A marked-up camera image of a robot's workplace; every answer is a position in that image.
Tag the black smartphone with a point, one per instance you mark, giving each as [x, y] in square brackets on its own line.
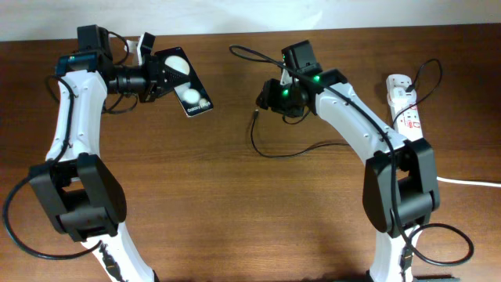
[192, 95]

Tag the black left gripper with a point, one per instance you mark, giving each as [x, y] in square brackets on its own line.
[155, 70]

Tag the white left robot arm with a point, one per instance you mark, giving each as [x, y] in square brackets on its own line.
[78, 193]

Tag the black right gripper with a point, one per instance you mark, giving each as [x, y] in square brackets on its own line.
[267, 98]

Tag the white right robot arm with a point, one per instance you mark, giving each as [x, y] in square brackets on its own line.
[400, 189]

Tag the white power strip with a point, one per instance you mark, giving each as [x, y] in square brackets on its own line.
[406, 119]

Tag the white USB charger adapter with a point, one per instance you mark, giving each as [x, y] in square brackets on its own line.
[399, 97]

